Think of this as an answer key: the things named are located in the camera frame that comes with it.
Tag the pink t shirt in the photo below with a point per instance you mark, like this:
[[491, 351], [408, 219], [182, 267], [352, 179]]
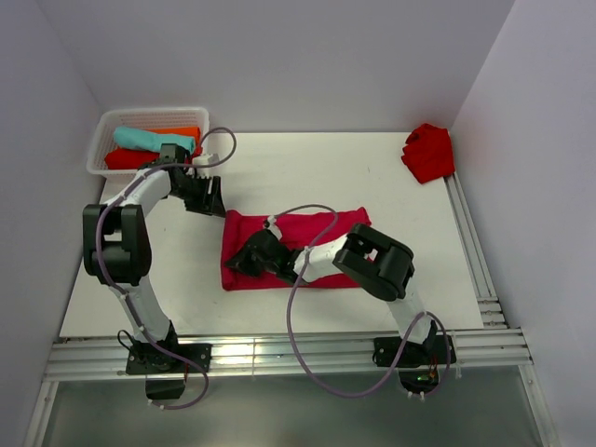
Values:
[[297, 231]]

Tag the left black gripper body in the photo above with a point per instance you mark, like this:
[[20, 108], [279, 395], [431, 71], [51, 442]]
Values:
[[195, 192]]

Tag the red rolled t shirt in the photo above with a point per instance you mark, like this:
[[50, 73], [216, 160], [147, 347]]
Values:
[[123, 159]]

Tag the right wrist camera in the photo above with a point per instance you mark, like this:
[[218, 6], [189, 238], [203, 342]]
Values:
[[270, 224]]

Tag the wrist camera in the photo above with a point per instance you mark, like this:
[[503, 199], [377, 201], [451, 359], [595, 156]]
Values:
[[270, 224], [204, 164]]

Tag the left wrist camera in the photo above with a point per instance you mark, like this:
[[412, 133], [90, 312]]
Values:
[[204, 164]]

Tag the white plastic basket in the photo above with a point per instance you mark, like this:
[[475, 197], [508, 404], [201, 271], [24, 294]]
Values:
[[102, 142]]

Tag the red crumpled t shirt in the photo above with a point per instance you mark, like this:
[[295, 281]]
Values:
[[428, 153]]

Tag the aluminium front rail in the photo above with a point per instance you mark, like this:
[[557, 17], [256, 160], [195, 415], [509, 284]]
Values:
[[103, 358]]

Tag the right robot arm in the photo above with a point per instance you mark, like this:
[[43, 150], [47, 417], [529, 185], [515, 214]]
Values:
[[378, 264]]

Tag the orange rolled t shirt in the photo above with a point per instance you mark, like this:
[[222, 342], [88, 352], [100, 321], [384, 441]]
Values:
[[191, 132]]

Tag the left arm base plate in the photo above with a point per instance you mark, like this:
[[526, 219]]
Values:
[[145, 359]]

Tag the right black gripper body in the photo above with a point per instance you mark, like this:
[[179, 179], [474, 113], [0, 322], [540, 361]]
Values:
[[255, 265]]

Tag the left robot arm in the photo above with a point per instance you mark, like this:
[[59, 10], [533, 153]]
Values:
[[116, 245]]

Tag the aluminium side rail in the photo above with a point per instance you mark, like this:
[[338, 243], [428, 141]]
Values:
[[491, 310]]

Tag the teal rolled t shirt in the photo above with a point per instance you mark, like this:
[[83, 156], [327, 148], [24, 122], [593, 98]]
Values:
[[145, 140]]

